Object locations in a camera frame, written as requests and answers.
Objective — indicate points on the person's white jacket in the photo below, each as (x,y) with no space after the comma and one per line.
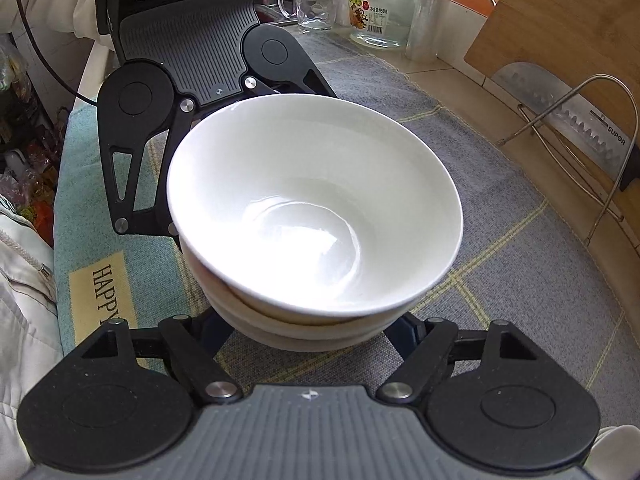
(25,335)

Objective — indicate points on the grey and teal printed cloth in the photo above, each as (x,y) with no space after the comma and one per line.
(500,260)

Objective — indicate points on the white pink-flower bowl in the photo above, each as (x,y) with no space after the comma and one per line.
(240,310)
(300,342)
(310,200)

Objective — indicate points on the stack of clear plastic cups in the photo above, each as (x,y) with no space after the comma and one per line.
(430,15)

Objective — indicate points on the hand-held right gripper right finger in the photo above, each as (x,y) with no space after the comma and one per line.
(407,335)

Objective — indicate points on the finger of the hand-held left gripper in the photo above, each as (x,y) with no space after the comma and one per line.
(310,82)
(145,220)

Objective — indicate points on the pile of colourful bags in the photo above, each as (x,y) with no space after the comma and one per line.
(25,160)

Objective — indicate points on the clear glass mug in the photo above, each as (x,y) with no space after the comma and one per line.
(315,5)

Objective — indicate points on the wooden cutting board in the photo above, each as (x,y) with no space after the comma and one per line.
(550,20)

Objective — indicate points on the glass jar with green lid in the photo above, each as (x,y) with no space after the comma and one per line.
(382,10)

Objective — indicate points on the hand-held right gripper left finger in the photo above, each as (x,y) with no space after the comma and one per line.
(185,347)

